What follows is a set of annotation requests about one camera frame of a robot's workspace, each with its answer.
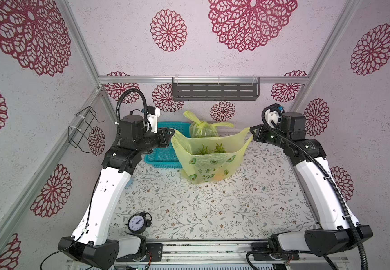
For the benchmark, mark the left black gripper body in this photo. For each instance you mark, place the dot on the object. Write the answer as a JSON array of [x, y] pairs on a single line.
[[151, 140]]

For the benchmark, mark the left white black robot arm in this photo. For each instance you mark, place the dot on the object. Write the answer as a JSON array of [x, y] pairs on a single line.
[[89, 242]]

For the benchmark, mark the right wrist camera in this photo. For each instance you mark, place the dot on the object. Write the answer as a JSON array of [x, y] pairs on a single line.
[[274, 114]]

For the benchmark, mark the yellow plastic bag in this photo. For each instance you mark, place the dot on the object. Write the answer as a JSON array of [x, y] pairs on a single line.
[[203, 129], [199, 169]]

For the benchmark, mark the pineapple back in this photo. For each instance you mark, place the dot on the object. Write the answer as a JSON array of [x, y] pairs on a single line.
[[219, 149]]

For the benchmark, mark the yellow plastic bag top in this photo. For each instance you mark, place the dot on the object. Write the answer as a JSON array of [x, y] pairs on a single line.
[[203, 129]]

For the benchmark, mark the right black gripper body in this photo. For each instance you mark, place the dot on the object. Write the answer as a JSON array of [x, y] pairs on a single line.
[[257, 133]]

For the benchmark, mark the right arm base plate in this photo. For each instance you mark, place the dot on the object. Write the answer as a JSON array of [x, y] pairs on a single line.
[[265, 251]]

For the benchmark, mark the black wire wall rack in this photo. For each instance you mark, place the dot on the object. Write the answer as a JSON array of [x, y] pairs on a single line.
[[87, 136]]

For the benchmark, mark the plush doll toy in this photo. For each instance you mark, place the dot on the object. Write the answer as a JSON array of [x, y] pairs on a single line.
[[129, 183]]

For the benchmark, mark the teal plastic basket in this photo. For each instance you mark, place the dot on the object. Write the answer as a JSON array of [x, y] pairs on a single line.
[[166, 157]]

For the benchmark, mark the black alarm clock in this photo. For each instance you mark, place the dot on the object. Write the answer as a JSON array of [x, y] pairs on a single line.
[[139, 222]]

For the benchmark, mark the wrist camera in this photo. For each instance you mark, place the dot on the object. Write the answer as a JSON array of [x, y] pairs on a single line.
[[153, 114], [274, 114]]

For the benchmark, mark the yellow plastic bag bottom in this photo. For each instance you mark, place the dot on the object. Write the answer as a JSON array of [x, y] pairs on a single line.
[[199, 169]]

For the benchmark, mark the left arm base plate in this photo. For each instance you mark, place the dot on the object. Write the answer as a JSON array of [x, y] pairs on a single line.
[[153, 253]]

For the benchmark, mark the grey wall shelf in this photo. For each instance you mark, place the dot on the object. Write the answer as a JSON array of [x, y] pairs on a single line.
[[248, 90]]

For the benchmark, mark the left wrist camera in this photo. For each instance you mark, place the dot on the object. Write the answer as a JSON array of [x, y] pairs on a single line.
[[153, 114]]

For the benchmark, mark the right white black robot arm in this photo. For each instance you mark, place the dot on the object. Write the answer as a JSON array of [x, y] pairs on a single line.
[[339, 229]]

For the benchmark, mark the pineapple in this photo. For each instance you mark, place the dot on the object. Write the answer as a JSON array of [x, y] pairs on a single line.
[[204, 150], [219, 149]]

